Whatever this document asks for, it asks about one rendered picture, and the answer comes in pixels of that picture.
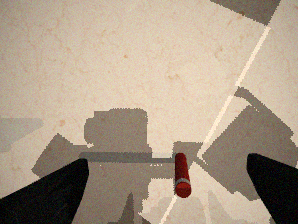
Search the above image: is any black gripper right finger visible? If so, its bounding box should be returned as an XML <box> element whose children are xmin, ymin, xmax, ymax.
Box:
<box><xmin>246</xmin><ymin>153</ymin><xmax>298</xmax><ymax>224</ymax></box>

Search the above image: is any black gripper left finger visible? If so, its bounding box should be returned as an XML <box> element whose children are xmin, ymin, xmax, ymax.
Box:
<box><xmin>0</xmin><ymin>158</ymin><xmax>89</xmax><ymax>224</ymax></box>

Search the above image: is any dark red peg with grey band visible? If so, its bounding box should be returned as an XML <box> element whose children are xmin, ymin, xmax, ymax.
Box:
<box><xmin>175</xmin><ymin>153</ymin><xmax>192</xmax><ymax>198</ymax></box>

